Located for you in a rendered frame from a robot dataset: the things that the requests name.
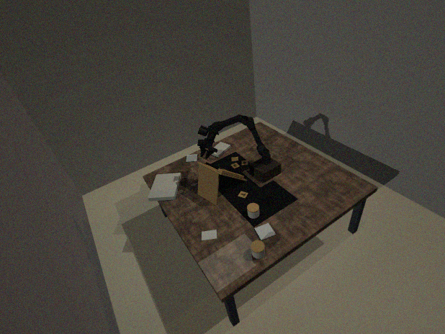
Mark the grey cylindrical container with tan lid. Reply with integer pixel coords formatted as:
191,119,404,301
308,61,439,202
251,240,265,259
247,203,260,219

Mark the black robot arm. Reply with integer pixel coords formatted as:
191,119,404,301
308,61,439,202
198,114,272,165

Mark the tan a-frame board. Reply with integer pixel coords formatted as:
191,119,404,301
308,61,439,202
197,161,247,205

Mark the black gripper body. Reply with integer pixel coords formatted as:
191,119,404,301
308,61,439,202
197,137,217,152

